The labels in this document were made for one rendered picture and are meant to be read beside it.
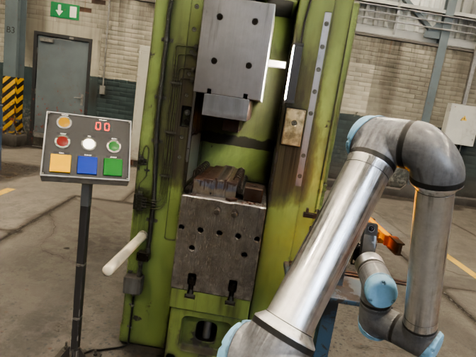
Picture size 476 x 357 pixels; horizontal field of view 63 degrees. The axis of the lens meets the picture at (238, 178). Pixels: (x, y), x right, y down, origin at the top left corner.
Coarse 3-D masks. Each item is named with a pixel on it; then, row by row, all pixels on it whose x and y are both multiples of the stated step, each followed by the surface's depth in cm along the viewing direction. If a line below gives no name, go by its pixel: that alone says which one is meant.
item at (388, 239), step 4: (372, 220) 163; (380, 228) 152; (380, 232) 148; (384, 232) 147; (380, 236) 148; (384, 236) 144; (388, 236) 141; (392, 236) 140; (384, 240) 141; (388, 240) 141; (392, 240) 138; (396, 240) 135; (400, 240) 136; (384, 244) 141; (388, 244) 141; (392, 244) 138; (396, 244) 135; (400, 244) 132; (404, 244) 132; (388, 248) 139; (392, 248) 137; (396, 248) 134; (400, 248) 133; (392, 252) 135; (396, 252) 134; (400, 252) 133
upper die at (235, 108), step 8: (208, 96) 171; (216, 96) 171; (224, 96) 170; (208, 104) 172; (216, 104) 171; (224, 104) 171; (232, 104) 171; (240, 104) 170; (248, 104) 170; (208, 112) 172; (216, 112) 172; (224, 112) 172; (232, 112) 171; (240, 112) 171; (248, 112) 176
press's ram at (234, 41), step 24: (216, 0) 164; (240, 0) 163; (216, 24) 165; (240, 24) 165; (264, 24) 164; (216, 48) 167; (240, 48) 166; (264, 48) 166; (216, 72) 169; (240, 72) 168; (264, 72) 167; (240, 96) 170
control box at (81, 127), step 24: (48, 120) 159; (72, 120) 163; (96, 120) 167; (120, 120) 171; (48, 144) 157; (72, 144) 160; (96, 144) 164; (120, 144) 168; (48, 168) 154; (72, 168) 157
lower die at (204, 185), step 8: (208, 168) 212; (216, 168) 209; (224, 168) 207; (232, 168) 211; (200, 176) 185; (208, 176) 183; (216, 176) 180; (232, 176) 190; (200, 184) 178; (208, 184) 178; (216, 184) 177; (224, 184) 177; (232, 184) 177; (192, 192) 179; (200, 192) 179; (208, 192) 178; (216, 192) 178; (224, 192) 178; (232, 192) 177
